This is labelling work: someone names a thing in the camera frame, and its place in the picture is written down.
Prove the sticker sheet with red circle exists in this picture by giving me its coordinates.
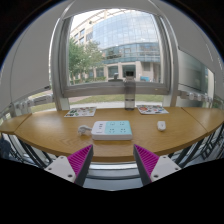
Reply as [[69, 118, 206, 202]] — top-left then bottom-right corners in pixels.
[[136, 104, 170, 116]]

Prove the white rail with knobs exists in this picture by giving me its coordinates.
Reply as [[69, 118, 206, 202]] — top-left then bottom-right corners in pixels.
[[179, 89, 212, 103], [12, 94, 55, 112]]

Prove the dark chair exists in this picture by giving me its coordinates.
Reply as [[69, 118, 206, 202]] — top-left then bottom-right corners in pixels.
[[0, 135, 16, 160], [199, 123, 224, 160]]

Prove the clear grey drink bottle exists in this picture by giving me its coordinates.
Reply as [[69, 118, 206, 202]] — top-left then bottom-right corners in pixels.
[[123, 75, 137, 112]]

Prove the sticker sheet with green prints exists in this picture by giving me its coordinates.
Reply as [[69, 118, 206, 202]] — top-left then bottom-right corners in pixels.
[[63, 106, 98, 118]]

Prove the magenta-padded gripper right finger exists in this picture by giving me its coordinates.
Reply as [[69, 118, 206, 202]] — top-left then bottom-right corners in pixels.
[[132, 144, 182, 186]]

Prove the small white charger block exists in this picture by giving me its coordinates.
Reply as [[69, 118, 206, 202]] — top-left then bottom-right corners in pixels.
[[156, 120, 167, 132]]

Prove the white power strip cable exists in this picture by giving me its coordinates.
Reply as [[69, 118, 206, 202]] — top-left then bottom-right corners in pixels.
[[77, 124, 93, 136]]

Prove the white and mint power strip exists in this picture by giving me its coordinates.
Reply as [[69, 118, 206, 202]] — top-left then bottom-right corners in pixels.
[[90, 120, 134, 141]]

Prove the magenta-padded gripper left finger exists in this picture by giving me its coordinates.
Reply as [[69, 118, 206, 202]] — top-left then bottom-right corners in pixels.
[[44, 144, 95, 187]]

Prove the grey window frame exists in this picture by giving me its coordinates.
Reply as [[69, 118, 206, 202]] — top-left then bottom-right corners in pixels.
[[49, 6, 181, 112]]

